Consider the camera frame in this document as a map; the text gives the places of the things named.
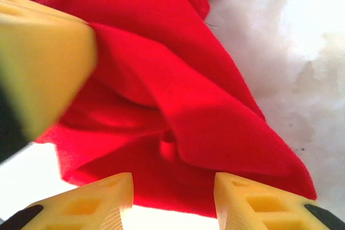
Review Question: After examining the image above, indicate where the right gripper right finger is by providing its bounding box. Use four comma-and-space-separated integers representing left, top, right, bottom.
214, 172, 345, 230

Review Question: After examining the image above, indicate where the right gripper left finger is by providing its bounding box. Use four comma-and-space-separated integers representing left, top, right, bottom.
0, 172, 135, 230

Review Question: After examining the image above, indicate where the red t-shirt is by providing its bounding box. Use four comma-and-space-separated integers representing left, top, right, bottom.
0, 0, 318, 219

